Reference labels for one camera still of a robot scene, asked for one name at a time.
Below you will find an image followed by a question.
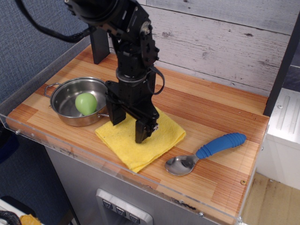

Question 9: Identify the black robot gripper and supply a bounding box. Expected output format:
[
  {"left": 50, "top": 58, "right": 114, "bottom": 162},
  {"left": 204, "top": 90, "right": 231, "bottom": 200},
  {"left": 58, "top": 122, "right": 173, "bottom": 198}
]
[{"left": 105, "top": 74, "right": 158, "bottom": 143}]

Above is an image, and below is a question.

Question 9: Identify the yellow cloth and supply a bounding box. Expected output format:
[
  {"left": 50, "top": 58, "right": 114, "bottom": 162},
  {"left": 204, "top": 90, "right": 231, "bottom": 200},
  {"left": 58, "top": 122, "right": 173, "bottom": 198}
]
[{"left": 95, "top": 108, "right": 186, "bottom": 173}]

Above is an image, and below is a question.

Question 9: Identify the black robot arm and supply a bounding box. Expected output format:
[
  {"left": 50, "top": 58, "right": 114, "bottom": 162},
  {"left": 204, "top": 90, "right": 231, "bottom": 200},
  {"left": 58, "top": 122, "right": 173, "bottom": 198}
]
[{"left": 65, "top": 0, "right": 162, "bottom": 143}]

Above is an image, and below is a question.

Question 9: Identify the clear acrylic table guard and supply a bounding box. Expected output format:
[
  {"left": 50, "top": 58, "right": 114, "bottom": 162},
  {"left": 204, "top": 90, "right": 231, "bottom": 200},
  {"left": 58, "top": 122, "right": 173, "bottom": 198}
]
[{"left": 0, "top": 47, "right": 269, "bottom": 225}]

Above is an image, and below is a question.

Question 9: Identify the silver steel pot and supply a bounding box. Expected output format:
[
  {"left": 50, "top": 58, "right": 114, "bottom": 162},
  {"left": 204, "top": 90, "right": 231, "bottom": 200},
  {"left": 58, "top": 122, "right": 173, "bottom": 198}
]
[{"left": 44, "top": 77, "right": 109, "bottom": 127}]

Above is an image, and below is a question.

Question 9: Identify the silver button control panel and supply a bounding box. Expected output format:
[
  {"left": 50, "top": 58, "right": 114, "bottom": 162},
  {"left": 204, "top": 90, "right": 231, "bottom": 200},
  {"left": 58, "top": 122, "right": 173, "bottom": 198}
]
[{"left": 96, "top": 188, "right": 153, "bottom": 225}]

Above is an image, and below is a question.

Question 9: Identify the white grooved cabinet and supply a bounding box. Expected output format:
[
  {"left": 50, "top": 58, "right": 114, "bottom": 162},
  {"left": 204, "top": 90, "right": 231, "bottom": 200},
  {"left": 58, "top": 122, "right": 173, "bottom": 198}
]
[{"left": 256, "top": 88, "right": 300, "bottom": 189}]

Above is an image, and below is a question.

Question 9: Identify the blue handled metal spoon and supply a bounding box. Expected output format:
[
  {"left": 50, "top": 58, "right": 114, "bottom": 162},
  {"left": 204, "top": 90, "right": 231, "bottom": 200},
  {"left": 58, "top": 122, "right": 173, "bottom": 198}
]
[{"left": 165, "top": 133, "right": 246, "bottom": 176}]

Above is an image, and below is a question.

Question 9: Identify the black vertical post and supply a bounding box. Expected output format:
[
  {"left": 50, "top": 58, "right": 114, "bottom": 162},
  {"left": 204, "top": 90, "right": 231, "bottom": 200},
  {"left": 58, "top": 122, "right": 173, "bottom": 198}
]
[{"left": 90, "top": 29, "right": 110, "bottom": 64}]

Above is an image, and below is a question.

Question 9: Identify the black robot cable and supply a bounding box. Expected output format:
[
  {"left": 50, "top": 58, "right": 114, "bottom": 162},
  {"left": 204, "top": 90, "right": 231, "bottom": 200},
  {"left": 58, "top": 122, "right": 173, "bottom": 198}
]
[{"left": 14, "top": 0, "right": 97, "bottom": 43}]

